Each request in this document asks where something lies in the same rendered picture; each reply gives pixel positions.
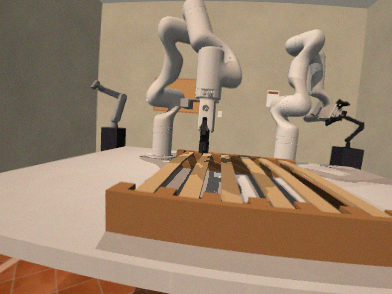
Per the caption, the tan wooden slat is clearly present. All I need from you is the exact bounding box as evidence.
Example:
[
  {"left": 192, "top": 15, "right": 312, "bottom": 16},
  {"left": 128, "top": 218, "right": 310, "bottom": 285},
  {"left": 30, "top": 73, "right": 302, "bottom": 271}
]
[
  {"left": 179, "top": 153, "right": 212, "bottom": 198},
  {"left": 135, "top": 151, "right": 194, "bottom": 193},
  {"left": 220, "top": 155, "right": 243, "bottom": 203},
  {"left": 258, "top": 158, "right": 341, "bottom": 213},
  {"left": 277, "top": 160, "right": 392, "bottom": 217},
  {"left": 240, "top": 156, "right": 295, "bottom": 209}
]

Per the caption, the wooden bed frame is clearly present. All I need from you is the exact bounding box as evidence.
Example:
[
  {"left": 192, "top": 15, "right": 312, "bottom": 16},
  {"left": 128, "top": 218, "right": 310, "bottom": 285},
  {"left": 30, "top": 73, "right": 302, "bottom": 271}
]
[{"left": 105, "top": 152, "right": 392, "bottom": 267}]

